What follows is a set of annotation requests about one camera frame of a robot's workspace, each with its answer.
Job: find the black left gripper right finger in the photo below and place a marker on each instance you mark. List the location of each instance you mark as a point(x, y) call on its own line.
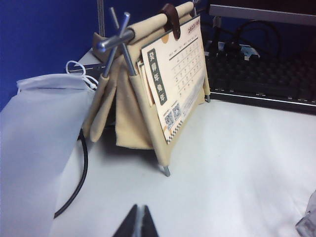
point(148, 225)

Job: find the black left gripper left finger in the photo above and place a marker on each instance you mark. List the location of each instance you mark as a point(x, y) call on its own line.
point(129, 225)

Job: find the beige canvas tent calendar stand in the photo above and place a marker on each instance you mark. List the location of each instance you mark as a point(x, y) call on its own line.
point(128, 118)

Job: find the paper calendar card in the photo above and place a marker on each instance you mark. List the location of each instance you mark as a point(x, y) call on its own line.
point(177, 81)

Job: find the black computer keyboard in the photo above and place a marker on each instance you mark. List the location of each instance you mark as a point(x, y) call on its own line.
point(259, 76)

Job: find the blue office partition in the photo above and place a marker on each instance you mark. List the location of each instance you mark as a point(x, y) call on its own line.
point(37, 37)

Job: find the large black computer monitor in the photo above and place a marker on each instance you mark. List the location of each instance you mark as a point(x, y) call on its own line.
point(259, 13)

